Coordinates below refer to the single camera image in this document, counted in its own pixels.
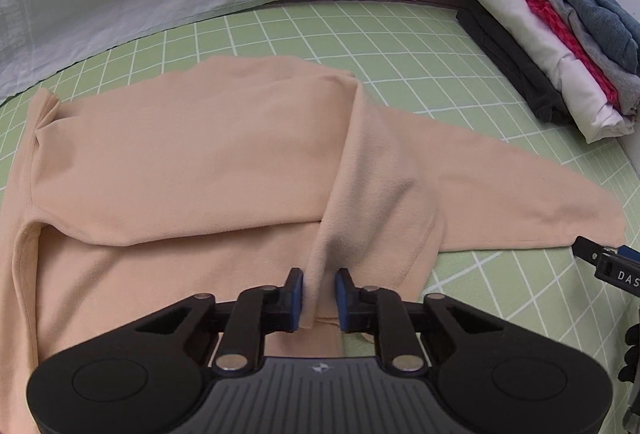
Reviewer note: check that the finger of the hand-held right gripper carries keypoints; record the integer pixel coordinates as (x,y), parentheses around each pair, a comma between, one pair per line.
(587,249)

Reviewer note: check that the beige long-sleeve shirt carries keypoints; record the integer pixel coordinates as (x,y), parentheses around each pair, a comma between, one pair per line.
(175,154)

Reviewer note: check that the person's right hand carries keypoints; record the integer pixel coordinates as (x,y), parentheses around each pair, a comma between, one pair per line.
(631,354)

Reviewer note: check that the folded white garment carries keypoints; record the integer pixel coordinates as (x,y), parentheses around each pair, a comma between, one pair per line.
(505,4)

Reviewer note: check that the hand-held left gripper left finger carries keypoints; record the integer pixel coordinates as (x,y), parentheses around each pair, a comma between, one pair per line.
(296,299)

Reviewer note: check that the folded pink knit garment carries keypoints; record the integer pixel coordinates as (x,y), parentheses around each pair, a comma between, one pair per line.
(545,11)

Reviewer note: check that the folded dark grey garment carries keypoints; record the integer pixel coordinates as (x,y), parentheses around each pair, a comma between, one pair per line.
(520,74)

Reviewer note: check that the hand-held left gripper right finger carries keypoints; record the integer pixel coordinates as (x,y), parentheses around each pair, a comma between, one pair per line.
(343,299)

